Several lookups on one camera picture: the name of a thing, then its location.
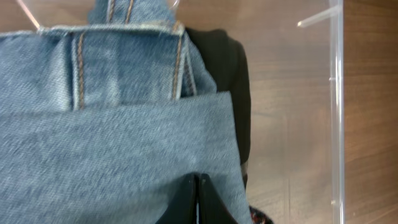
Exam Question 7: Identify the blue denim jeans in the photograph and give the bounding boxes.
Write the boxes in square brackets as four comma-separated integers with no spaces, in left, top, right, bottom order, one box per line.
[1,1,252,223]

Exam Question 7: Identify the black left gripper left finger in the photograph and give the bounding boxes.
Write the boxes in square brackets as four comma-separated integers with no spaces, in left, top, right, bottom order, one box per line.
[156,174,197,224]

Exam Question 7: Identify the plaid flannel cloth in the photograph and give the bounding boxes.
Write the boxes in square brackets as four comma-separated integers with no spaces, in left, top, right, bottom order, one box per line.
[249,206,274,224]

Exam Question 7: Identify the black garment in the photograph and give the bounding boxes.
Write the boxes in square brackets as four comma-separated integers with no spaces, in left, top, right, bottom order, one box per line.
[186,28,251,184]

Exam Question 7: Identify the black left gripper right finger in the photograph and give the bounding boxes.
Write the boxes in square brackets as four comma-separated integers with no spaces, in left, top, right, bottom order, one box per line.
[198,174,238,224]

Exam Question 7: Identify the clear plastic storage bin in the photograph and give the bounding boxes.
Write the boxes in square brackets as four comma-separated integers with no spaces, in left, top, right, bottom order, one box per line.
[20,1,344,223]

